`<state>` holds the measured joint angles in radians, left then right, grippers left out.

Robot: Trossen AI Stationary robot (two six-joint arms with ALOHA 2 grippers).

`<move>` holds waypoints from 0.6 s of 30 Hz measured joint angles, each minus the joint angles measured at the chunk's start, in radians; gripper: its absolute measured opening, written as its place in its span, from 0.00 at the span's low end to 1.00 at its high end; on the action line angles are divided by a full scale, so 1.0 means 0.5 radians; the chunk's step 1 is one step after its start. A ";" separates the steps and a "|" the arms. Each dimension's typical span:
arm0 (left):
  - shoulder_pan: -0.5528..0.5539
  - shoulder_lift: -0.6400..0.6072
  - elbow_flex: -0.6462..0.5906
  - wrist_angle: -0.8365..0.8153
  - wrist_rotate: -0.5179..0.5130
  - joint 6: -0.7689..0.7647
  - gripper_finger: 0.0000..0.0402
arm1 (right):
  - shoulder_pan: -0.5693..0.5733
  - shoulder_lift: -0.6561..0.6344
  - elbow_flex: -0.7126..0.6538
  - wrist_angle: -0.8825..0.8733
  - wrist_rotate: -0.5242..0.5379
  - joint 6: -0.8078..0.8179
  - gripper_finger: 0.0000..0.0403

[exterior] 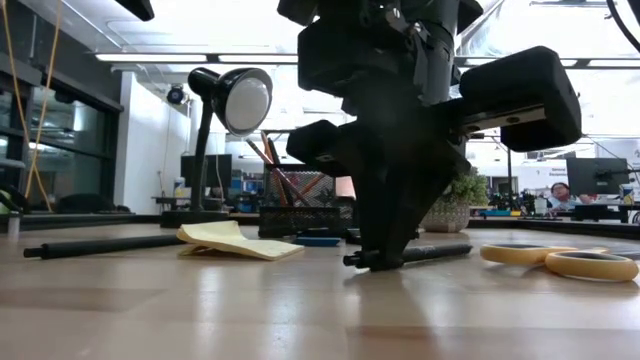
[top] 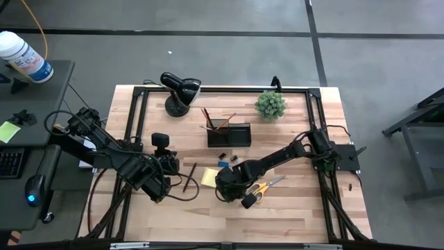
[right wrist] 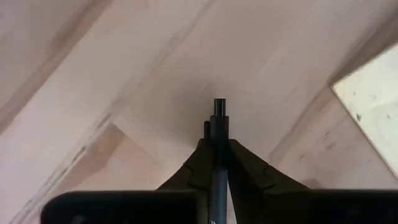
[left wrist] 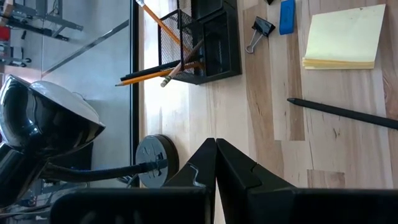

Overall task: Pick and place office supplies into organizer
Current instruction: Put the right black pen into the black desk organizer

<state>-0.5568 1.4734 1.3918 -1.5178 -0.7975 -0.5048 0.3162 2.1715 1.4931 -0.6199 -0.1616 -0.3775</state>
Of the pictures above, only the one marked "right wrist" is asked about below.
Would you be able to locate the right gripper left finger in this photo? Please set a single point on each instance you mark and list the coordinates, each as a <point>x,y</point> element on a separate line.
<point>199,168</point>

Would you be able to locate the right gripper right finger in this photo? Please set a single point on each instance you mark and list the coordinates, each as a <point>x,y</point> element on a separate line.
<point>248,174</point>

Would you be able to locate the black pen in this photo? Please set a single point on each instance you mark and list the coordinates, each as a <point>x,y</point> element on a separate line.
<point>219,130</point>

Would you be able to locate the yellow sticky note pad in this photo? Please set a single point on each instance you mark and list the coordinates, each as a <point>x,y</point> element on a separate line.
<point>376,105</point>

